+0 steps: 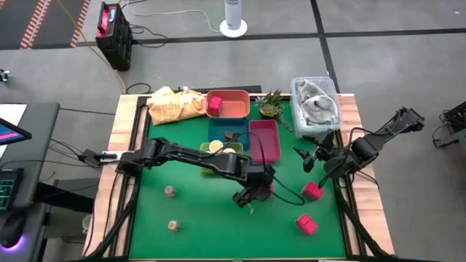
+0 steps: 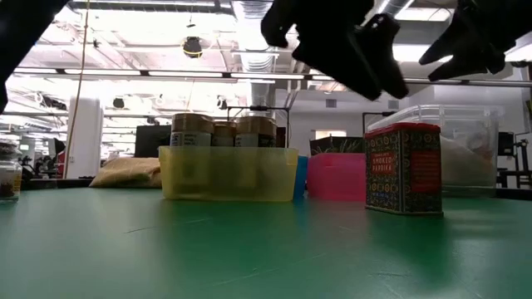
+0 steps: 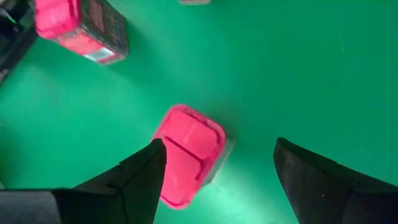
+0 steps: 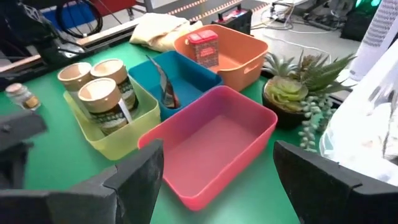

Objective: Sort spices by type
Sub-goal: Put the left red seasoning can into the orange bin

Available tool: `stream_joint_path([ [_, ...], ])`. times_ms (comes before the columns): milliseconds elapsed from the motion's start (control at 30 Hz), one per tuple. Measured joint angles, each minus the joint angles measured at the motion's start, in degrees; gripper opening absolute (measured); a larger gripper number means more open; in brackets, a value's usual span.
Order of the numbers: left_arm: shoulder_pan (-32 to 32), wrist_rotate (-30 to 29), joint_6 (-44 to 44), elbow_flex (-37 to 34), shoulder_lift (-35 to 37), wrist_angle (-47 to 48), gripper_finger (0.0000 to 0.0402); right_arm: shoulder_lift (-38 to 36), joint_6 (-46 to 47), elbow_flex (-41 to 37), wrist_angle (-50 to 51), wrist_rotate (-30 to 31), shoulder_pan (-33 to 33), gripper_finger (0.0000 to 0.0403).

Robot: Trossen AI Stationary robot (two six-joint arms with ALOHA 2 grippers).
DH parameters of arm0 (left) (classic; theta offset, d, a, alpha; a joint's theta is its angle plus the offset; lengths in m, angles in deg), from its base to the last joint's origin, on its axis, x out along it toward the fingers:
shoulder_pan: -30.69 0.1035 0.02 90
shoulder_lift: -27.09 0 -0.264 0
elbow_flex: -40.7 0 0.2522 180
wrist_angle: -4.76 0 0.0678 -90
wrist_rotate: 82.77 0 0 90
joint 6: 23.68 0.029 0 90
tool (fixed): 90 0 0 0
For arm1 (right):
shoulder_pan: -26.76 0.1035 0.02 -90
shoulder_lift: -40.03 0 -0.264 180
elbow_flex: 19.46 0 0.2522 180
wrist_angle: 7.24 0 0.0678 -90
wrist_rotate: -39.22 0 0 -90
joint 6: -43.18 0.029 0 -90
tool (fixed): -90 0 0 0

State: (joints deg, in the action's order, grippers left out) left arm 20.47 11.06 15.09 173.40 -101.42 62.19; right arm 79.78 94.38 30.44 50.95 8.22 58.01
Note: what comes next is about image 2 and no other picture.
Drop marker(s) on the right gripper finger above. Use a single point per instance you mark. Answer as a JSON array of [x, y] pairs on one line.
[[451, 47], [465, 65]]

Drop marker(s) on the grey overhead frame bar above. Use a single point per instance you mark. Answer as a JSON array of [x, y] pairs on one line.
[[226, 76]]

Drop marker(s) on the blue plastic bin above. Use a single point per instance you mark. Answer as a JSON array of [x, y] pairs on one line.
[[301, 178]]

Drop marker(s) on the small cork-topped glass jar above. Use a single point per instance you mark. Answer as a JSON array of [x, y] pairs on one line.
[[9, 182]]

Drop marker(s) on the black planter box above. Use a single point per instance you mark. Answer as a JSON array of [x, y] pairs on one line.
[[320, 146]]

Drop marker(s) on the small black ceiling fixture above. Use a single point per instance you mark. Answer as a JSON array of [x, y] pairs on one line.
[[118, 102], [221, 102]]

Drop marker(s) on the black monitor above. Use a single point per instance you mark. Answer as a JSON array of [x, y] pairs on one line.
[[151, 141]]

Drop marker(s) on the red-lidded smoked paprika tin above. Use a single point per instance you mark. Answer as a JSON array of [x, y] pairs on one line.
[[403, 174]]

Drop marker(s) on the clear plastic storage box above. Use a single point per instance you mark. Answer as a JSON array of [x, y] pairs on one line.
[[469, 141]]

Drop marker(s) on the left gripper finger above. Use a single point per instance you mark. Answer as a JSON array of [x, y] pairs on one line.
[[341, 62], [382, 50]]

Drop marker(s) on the pink plastic bin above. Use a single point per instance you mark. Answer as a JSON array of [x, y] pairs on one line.
[[336, 178]]

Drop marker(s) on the beige folded cloth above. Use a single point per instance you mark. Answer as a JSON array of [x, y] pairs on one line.
[[129, 172]]

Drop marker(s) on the yellow-green plastic bin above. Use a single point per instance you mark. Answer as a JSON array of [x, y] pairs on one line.
[[228, 178]]

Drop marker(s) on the white pillar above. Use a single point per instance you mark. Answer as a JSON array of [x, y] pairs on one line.
[[85, 137]]

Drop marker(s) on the silver vertical ceiling duct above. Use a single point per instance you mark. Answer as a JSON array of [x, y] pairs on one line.
[[261, 93]]

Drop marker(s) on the black hanging ceiling camera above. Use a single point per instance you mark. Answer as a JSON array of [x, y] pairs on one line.
[[192, 46]]

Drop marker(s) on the black equipment rack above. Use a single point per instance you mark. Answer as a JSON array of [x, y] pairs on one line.
[[505, 143]]

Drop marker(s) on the small black stand frame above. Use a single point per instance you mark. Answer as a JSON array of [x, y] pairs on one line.
[[376, 113]]

